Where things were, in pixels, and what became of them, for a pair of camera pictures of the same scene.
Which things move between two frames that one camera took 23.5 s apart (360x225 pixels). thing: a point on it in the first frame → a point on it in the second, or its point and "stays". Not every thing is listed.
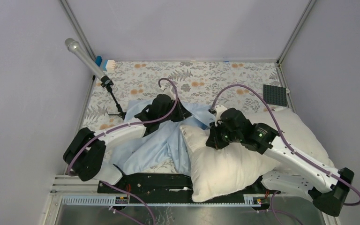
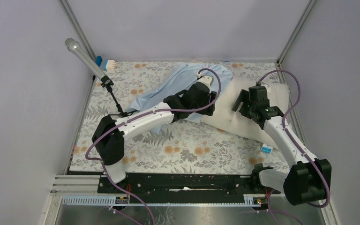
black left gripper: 182,113 → 210,97
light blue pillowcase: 163,142 → 177,78
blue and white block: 108,64 stays
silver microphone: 73,46 stays
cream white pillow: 235,170 → 236,123
